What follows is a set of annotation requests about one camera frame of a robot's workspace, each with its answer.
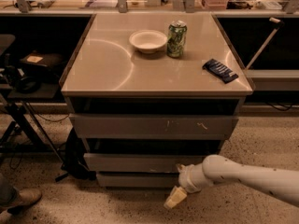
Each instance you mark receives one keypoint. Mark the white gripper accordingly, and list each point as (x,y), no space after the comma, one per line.
(186,177)

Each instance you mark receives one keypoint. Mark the grey drawer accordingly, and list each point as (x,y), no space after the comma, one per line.
(133,163)
(159,127)
(130,180)

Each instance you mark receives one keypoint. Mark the grey bottom drawer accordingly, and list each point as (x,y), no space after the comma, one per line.
(130,180)

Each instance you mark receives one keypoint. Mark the grey drawer cabinet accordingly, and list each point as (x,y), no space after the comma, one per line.
(110,77)

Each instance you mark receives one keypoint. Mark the grey top drawer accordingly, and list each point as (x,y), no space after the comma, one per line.
(159,127)

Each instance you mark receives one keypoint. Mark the black backpack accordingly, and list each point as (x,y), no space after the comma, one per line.
(74,163)

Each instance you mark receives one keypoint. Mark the dark blue snack bag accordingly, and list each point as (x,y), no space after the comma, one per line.
(221,71)

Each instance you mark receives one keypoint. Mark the white bowl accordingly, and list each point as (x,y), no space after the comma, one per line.
(148,41)

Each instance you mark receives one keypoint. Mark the green soda can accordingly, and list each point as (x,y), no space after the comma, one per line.
(177,32)

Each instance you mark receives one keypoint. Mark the brown shoe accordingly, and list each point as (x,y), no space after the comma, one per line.
(15,201)

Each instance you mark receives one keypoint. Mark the black headphones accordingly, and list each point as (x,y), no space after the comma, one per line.
(27,85)

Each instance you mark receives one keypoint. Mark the black box with label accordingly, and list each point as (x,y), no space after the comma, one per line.
(43,65)

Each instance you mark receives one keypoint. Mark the white stick with handle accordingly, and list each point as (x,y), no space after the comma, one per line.
(278,23)

